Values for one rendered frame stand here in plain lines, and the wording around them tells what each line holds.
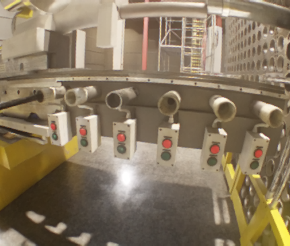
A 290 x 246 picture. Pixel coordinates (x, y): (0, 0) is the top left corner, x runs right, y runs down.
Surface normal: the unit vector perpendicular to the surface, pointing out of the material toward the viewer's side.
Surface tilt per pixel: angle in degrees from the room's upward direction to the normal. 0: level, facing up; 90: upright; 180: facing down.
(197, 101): 90
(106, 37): 90
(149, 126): 90
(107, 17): 90
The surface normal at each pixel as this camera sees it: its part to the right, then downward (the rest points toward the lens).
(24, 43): -0.25, 0.27
